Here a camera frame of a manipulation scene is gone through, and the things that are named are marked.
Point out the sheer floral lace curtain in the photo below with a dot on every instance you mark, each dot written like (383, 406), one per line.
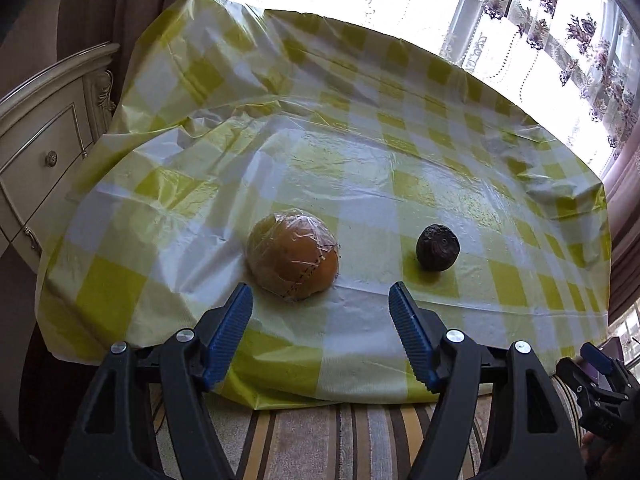
(592, 45)

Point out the cream carved cabinet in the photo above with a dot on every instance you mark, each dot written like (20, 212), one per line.
(49, 124)

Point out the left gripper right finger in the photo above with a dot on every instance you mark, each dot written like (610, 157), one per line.
(529, 435)

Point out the yellow checked plastic tablecloth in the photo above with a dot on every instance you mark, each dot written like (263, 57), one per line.
(229, 114)

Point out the purple cardboard box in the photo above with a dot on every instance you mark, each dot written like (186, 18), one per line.
(602, 360)

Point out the dark passion fruit back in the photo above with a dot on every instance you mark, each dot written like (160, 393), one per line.
(437, 248)

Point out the person's right hand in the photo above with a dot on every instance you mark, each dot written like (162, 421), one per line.
(619, 461)

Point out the brown-orange fruit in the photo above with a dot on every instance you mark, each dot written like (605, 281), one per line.
(292, 254)

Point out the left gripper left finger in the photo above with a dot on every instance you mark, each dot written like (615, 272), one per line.
(114, 436)

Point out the pink patterned curtain right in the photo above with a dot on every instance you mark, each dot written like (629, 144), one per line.
(622, 193)

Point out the pink patterned curtain left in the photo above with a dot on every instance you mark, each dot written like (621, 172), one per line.
(37, 33)

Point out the pink patterned curtain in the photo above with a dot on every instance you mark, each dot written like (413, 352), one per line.
(37, 33)
(622, 193)

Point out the striped plush seat cover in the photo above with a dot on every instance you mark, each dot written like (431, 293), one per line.
(340, 441)

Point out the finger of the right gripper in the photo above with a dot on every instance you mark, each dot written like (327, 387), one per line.
(589, 395)
(619, 376)

